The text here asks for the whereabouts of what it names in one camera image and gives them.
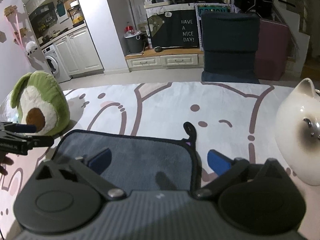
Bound white plush wall toy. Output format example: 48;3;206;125
25;41;38;57

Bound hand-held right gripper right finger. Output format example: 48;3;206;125
194;150;288;201

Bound person's left hand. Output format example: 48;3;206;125
0;156;14;176

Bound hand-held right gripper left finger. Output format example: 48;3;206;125
35;148;127;202

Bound white cat plush toy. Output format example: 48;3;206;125
275;78;320;187

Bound white cabinet with wooden top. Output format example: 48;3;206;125
125;47;205;72

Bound grey trash bin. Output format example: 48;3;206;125
124;34;145;54

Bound purple ottoman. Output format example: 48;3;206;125
255;19;292;82

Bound white washing machine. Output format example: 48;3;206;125
41;42;72;83

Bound grey towel with black trim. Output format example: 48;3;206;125
51;129;202;193

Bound black printed cloth cover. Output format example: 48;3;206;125
146;8;202;49

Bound teal bottle-shaped wall decoration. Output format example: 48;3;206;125
56;0;66;17

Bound white kitchen cabinets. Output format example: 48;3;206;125
52;26;104;77

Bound dark blue floor chair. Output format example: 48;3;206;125
201;12;261;84

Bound green sign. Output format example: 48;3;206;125
196;4;232;14

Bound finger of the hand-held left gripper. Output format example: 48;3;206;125
14;135;54;148
0;122;37;137

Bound avocado plush toy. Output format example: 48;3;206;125
10;70;71;137

